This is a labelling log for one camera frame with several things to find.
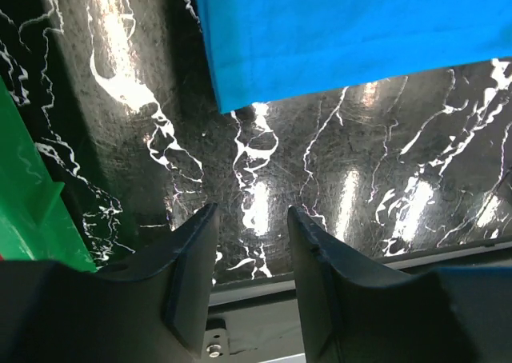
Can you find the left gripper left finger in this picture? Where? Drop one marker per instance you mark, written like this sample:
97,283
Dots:
150,307

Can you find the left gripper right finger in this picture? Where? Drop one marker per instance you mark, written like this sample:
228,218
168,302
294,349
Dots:
355,309

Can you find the blue t shirt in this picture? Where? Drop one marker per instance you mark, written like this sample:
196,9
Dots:
267,50

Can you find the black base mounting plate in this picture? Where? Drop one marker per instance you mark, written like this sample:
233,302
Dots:
257,321

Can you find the green plastic bin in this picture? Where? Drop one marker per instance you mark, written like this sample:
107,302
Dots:
35,223

